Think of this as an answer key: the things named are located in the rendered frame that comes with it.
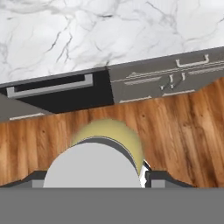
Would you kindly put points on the grey cupboard door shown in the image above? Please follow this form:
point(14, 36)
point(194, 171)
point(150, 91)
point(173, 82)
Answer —
point(17, 108)

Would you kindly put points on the yellow can with grey lid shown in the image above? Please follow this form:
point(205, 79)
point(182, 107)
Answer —
point(93, 163)

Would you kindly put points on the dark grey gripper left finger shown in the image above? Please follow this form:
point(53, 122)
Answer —
point(37, 178)

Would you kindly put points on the grey cupboard run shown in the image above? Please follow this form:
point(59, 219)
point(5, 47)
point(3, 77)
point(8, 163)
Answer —
point(140, 73)

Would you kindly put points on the black appliance door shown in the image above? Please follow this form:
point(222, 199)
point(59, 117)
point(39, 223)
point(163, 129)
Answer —
point(67, 100)

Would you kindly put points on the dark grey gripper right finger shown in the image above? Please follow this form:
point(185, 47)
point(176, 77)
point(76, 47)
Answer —
point(159, 178)

